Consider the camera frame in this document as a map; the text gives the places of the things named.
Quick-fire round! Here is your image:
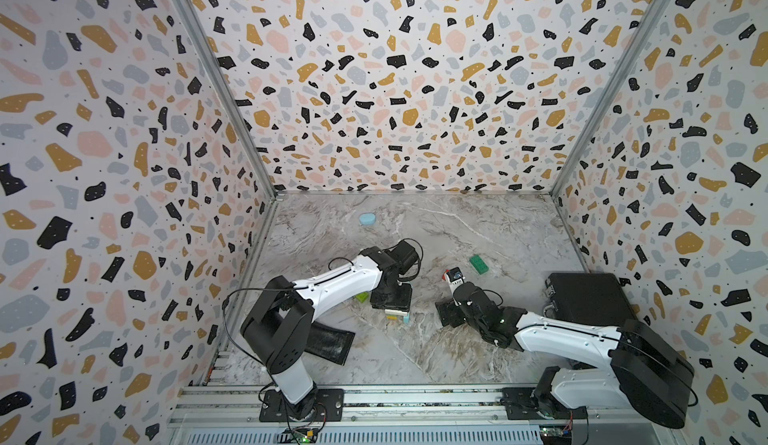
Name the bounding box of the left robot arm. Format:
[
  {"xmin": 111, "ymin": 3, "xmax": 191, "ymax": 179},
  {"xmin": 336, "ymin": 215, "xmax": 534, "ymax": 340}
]
[{"xmin": 240, "ymin": 240, "xmax": 423, "ymax": 420}]

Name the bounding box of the black hard case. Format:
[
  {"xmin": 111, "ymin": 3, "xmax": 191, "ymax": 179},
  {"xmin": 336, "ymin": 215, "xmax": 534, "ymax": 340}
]
[{"xmin": 545, "ymin": 272, "xmax": 636, "ymax": 326}]

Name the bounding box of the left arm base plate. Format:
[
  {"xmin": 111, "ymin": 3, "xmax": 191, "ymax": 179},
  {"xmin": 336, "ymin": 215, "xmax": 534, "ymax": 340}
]
[{"xmin": 259, "ymin": 388, "xmax": 345, "ymax": 423}]

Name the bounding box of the light blue round puck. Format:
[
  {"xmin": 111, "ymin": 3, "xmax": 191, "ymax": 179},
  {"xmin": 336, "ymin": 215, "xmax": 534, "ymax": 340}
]
[{"xmin": 359, "ymin": 213, "xmax": 377, "ymax": 227}]

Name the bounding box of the dark green long lego brick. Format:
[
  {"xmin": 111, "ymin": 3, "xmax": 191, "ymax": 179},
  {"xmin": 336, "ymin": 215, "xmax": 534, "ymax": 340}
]
[{"xmin": 469, "ymin": 254, "xmax": 489, "ymax": 275}]

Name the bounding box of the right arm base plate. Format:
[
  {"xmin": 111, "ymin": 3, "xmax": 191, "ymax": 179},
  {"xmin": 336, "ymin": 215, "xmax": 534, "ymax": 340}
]
[{"xmin": 500, "ymin": 387, "xmax": 587, "ymax": 420}]

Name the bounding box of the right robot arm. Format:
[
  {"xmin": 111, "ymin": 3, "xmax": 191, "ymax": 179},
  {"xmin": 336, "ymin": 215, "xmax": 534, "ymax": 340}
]
[{"xmin": 436, "ymin": 281, "xmax": 698, "ymax": 429}]

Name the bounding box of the aluminium frame rail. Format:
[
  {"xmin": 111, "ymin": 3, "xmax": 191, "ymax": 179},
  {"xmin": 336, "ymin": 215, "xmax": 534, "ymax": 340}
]
[{"xmin": 164, "ymin": 384, "xmax": 686, "ymax": 444}]

